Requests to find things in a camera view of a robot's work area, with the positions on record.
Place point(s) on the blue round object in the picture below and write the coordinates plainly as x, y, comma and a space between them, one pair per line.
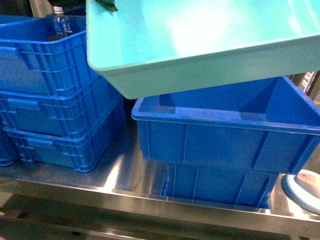
303, 189

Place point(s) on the teal plastic bin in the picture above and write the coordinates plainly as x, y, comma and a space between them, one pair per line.
154, 47

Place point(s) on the top blue ribbed crate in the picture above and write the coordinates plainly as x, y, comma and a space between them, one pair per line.
30, 62

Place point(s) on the upper smooth blue bin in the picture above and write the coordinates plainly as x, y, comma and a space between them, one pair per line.
267, 125

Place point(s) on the stainless steel shelf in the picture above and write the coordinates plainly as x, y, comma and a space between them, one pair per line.
121, 199

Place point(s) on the bottom blue ribbed crate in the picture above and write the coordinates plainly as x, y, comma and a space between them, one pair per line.
81, 154

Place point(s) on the blue ribbed crate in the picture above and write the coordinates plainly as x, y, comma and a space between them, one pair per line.
71, 116
81, 154
30, 62

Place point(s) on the clear water bottle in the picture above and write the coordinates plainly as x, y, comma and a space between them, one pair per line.
61, 24

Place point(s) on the middle blue ribbed crate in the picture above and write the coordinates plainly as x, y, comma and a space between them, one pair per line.
71, 116

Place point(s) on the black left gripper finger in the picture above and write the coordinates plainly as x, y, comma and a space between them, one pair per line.
108, 4

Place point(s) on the lower smooth blue bin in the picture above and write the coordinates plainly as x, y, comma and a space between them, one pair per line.
219, 185

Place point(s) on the smooth blue bin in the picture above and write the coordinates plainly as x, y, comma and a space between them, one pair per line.
267, 125
219, 185

